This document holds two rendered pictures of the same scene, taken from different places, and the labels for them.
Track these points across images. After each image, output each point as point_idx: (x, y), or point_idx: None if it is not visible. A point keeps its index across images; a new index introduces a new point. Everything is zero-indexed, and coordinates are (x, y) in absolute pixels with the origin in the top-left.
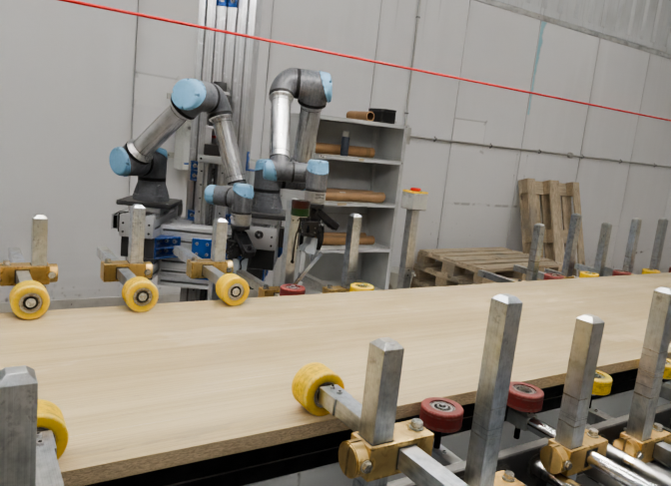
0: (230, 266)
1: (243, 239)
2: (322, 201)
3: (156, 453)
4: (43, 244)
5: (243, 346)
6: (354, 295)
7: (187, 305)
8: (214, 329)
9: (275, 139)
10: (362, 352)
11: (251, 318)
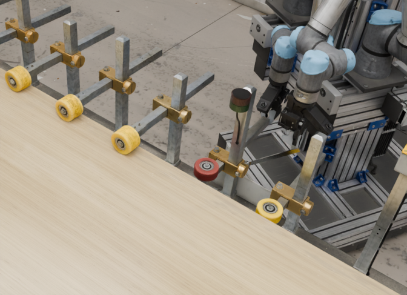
0: (181, 117)
1: (268, 92)
2: (303, 100)
3: None
4: (68, 41)
5: (27, 188)
6: (230, 211)
7: (97, 132)
8: (53, 163)
9: (319, 6)
10: (61, 255)
11: (95, 171)
